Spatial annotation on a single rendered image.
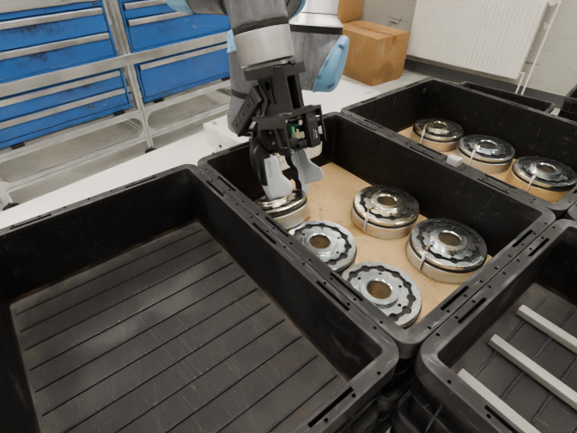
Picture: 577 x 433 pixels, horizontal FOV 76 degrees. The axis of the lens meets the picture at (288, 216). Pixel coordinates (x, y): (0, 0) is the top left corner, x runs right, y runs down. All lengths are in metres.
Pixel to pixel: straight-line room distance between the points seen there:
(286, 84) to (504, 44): 3.25
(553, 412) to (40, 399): 0.52
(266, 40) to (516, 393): 0.49
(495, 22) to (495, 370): 3.35
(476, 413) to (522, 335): 0.21
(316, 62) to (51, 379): 0.68
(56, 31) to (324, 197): 1.83
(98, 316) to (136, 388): 0.12
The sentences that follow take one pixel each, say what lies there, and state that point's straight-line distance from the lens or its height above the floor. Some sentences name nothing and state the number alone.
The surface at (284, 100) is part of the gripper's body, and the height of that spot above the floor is 1.03.
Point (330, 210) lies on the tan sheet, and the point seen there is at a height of 0.83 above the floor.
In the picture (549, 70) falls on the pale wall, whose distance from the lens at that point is 3.75.
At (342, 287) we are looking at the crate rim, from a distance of 0.38.
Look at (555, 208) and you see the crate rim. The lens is 0.57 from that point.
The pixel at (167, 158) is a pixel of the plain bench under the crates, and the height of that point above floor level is 0.70.
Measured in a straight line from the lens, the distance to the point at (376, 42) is 3.52.
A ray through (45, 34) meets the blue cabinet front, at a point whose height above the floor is 0.77.
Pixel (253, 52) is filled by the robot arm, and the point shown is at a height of 1.08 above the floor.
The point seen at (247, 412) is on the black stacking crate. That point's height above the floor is 0.83.
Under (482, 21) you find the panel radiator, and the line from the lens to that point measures 3.71.
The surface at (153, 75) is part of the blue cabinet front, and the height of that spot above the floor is 0.47.
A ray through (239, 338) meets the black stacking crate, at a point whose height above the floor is 0.83.
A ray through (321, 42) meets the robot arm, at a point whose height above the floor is 1.02.
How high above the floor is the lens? 1.22
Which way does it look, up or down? 40 degrees down
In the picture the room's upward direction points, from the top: straight up
